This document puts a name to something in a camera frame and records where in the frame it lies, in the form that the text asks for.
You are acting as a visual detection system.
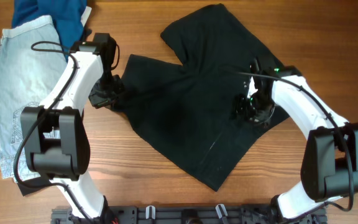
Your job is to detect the black shorts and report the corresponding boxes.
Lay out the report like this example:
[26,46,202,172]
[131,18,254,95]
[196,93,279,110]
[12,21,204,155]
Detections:
[113,4,288,190]

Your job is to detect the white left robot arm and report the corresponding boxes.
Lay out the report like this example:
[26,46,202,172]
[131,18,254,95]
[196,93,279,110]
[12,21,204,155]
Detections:
[13,33,124,223]

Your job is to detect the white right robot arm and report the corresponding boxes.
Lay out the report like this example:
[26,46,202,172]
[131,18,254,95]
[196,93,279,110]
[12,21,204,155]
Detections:
[234,57,358,223]

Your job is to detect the light blue denim shorts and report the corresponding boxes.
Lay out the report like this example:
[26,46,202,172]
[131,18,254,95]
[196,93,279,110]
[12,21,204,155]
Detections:
[0,16,67,179]

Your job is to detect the blue garment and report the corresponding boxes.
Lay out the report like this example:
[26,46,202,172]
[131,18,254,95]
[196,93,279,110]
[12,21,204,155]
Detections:
[12,0,90,47]

